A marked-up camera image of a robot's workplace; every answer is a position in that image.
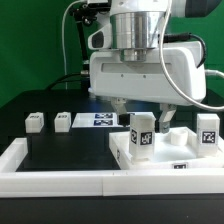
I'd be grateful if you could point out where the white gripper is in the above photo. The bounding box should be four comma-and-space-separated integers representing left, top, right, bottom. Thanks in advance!
89, 26, 206, 133

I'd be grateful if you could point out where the white square table top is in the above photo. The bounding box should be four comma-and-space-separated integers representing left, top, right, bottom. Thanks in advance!
109, 127, 224, 170

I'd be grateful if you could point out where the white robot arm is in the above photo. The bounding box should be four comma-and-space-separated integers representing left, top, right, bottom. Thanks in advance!
88, 0, 224, 132

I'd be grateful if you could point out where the white fiducial marker sheet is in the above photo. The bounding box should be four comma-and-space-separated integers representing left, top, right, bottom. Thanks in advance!
72, 112, 156, 128

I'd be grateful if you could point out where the white U-shaped obstacle fence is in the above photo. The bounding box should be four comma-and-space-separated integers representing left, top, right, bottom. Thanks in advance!
0, 138, 224, 198

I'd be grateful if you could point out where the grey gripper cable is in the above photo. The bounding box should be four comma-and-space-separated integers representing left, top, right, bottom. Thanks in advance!
157, 0, 224, 113

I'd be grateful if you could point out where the black cable bundle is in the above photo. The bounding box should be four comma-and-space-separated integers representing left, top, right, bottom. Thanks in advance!
45, 73, 90, 91

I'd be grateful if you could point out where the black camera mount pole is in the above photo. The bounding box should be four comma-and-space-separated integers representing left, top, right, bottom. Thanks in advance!
69, 3, 111, 64

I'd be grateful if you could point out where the white cable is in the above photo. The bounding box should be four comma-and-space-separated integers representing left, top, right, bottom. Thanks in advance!
61, 0, 88, 90

